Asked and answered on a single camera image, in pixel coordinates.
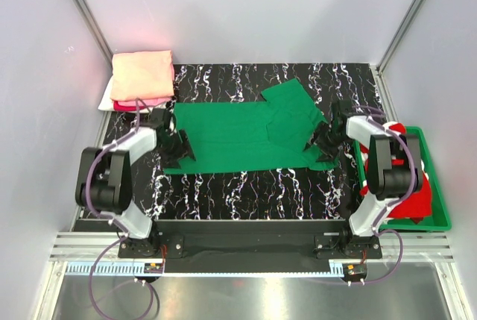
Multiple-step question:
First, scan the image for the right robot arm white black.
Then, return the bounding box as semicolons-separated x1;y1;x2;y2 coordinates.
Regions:
306;101;424;258

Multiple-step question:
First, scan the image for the green t shirt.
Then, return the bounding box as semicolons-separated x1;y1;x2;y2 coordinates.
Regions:
163;79;338;175

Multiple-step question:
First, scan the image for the folded peach t shirt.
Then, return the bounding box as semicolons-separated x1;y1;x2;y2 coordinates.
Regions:
110;50;174;101

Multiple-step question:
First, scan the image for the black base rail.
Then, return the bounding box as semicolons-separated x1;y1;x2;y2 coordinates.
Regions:
119;220;382;260

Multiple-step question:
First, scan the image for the green plastic bin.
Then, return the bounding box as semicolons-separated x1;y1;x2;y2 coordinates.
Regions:
350;126;452;236

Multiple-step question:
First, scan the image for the folded white t shirt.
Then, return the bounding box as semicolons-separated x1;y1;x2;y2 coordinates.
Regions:
98;79;152;113

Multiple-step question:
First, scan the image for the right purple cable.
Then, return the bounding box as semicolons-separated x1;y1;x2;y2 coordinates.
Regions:
309;105;417;287

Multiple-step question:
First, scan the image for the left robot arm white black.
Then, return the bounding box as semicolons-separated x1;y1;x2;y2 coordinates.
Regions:
75;109;195;257

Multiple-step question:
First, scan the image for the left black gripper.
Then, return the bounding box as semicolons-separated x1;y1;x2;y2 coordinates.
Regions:
157;130;195;169

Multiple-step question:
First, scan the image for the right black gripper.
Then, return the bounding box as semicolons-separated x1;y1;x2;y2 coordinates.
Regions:
305;122;350;164

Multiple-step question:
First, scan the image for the folded pink t shirt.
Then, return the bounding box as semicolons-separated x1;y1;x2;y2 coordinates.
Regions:
113;97;171;112

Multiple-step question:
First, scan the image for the red white t shirt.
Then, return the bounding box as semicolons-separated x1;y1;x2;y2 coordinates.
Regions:
358;144;432;225

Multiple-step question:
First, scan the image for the aluminium frame rail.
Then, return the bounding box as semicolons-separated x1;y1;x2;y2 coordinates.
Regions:
51;233;454;278

